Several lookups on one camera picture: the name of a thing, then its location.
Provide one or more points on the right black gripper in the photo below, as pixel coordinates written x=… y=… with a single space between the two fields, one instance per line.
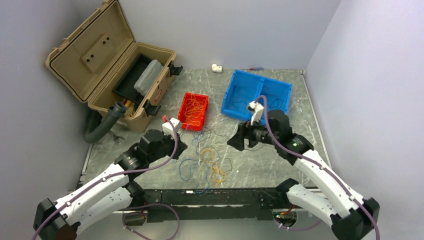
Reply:
x=245 y=130

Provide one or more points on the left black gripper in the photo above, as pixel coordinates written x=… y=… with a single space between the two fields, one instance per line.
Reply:
x=181 y=147

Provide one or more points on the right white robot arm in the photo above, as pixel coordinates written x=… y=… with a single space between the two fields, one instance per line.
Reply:
x=349 y=215

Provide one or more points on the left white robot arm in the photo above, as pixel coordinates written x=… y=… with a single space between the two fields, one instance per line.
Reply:
x=112 y=190

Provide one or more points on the white pipe elbow fitting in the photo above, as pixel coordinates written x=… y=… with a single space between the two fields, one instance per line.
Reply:
x=216 y=68

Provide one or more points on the steel wrench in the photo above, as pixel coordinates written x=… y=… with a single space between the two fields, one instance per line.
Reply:
x=118 y=140

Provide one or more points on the blue double plastic bin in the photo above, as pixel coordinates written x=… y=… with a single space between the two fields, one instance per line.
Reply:
x=244 y=87

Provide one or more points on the red small plastic bin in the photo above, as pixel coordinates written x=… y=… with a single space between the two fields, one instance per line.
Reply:
x=192 y=112

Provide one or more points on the yellow tools in case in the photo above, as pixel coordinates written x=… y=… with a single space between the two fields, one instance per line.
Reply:
x=131 y=107

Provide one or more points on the grey plastic organizer box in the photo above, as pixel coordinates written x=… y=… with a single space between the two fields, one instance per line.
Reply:
x=148 y=77

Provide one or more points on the black tray in case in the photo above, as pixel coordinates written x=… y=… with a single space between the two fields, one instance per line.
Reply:
x=125 y=86

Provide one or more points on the tan open tool case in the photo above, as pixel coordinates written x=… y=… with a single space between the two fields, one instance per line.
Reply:
x=96 y=56

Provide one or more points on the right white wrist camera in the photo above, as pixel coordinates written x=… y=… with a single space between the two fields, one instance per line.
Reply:
x=256 y=110

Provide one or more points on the red handled screwdriver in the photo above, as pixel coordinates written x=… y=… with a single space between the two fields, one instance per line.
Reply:
x=256 y=69

